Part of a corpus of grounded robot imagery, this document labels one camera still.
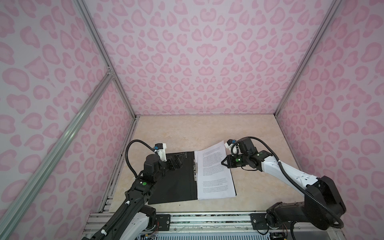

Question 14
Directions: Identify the right corner aluminium post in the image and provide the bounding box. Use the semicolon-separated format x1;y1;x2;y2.
274;0;344;119

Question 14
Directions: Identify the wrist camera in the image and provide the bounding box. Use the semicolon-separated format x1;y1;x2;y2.
225;139;238;153
154;143;167;162

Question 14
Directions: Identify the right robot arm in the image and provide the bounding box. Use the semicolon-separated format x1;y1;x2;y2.
222;137;347;231

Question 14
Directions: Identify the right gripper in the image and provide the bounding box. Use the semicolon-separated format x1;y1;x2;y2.
219;153;250;168

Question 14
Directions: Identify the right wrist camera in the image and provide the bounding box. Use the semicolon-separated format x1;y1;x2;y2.
225;139;238;153

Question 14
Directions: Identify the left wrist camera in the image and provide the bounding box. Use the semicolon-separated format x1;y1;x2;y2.
154;143;167;162

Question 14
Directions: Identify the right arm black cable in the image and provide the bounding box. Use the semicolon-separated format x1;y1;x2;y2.
239;136;345;229

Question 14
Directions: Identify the blue folder black inside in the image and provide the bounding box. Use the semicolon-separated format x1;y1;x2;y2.
147;151;238;205

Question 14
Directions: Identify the left corner aluminium post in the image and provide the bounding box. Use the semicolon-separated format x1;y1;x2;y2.
73;0;137;120

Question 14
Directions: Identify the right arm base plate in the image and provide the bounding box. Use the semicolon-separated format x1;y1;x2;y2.
250;213;283;232

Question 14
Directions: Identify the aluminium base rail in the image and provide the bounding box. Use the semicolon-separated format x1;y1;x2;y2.
80;210;343;240

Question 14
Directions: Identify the diagonal aluminium frame bar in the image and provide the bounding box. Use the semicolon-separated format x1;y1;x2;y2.
1;73;114;240

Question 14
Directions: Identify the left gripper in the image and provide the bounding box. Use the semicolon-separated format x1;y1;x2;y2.
153;152;184;183

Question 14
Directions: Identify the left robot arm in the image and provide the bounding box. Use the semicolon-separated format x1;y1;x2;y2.
89;153;188;240

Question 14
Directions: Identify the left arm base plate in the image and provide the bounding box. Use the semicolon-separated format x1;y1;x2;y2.
146;214;171;232

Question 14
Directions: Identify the corner aluminium post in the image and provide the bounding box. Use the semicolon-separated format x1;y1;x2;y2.
73;0;137;120
274;0;344;119

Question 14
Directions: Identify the paper sheet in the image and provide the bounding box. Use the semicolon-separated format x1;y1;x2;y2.
195;141;237;200

